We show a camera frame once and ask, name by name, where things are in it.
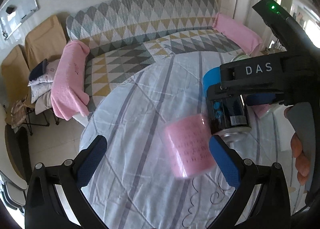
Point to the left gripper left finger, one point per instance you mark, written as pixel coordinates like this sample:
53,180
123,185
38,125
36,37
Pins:
43,208

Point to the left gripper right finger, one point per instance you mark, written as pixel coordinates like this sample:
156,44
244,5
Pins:
271,208

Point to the blue black metal tumbler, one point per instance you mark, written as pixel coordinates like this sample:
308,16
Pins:
228,117

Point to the pink green lidded cup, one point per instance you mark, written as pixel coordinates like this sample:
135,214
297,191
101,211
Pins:
255,102

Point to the white paper cup far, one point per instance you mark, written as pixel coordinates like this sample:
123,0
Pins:
284,129

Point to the person's right hand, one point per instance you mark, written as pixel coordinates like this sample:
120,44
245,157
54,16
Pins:
302,163

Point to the pink towel right armrest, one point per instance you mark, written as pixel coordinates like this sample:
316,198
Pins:
244,37

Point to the pink towel armrest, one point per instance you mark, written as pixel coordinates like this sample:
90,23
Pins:
244,37
67,94

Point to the striped white tablecloth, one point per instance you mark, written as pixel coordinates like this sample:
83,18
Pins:
155,127

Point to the pink towel left armrest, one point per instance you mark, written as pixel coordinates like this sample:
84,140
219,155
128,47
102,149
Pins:
67,94

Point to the stack of folded pillows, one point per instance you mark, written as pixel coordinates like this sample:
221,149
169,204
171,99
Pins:
41,88

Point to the tan covered chair left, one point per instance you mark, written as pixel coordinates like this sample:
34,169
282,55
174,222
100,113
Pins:
15,73

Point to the triangle pattern sofa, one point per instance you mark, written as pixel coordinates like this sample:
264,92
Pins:
126,36

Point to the whiteboard on wall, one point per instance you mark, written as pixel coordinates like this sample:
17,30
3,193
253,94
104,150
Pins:
14,13

